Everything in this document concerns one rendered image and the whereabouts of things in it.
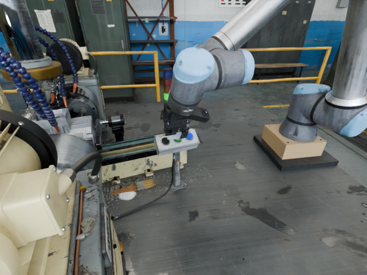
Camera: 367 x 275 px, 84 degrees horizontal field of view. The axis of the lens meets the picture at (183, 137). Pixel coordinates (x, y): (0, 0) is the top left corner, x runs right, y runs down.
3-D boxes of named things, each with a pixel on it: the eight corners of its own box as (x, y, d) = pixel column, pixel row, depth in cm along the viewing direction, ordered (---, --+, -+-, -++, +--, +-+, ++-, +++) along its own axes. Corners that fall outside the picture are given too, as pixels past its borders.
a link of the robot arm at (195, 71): (225, 69, 46) (185, 75, 43) (209, 103, 57) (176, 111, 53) (207, 41, 50) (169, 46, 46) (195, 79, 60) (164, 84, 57)
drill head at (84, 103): (51, 149, 101) (31, 101, 88) (61, 116, 134) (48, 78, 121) (104, 140, 108) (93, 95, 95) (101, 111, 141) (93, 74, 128)
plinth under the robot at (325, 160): (280, 171, 104) (282, 167, 102) (253, 139, 131) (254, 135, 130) (336, 165, 108) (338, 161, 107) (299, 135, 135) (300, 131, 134)
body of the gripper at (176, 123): (159, 119, 71) (163, 96, 61) (182, 115, 74) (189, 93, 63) (165, 138, 68) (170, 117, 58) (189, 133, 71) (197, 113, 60)
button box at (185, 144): (157, 156, 81) (158, 150, 76) (153, 141, 84) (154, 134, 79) (197, 148, 86) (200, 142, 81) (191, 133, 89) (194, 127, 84)
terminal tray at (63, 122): (36, 139, 79) (29, 123, 75) (42, 127, 87) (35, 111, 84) (70, 133, 82) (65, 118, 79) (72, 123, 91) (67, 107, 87)
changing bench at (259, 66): (296, 79, 548) (301, 62, 526) (304, 83, 521) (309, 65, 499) (246, 81, 534) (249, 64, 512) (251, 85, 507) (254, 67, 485)
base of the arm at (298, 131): (303, 125, 122) (309, 109, 117) (324, 142, 106) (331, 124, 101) (272, 125, 121) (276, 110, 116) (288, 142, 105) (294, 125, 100)
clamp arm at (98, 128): (95, 124, 105) (95, 150, 85) (94, 119, 104) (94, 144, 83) (102, 123, 106) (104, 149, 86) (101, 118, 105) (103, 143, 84)
